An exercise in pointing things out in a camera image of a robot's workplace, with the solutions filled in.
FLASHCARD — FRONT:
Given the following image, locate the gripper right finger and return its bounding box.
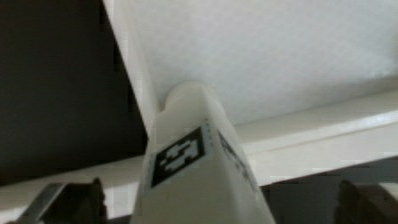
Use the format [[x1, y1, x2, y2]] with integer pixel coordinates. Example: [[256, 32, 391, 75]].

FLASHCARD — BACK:
[[334, 180, 398, 224]]

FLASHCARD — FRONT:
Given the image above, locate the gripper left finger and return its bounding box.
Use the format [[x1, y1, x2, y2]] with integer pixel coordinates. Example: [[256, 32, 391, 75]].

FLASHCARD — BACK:
[[16, 179, 109, 224]]

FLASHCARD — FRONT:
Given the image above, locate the white desk tabletop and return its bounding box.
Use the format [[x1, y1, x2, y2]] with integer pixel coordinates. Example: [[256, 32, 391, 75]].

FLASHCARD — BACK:
[[0, 0, 398, 224]]

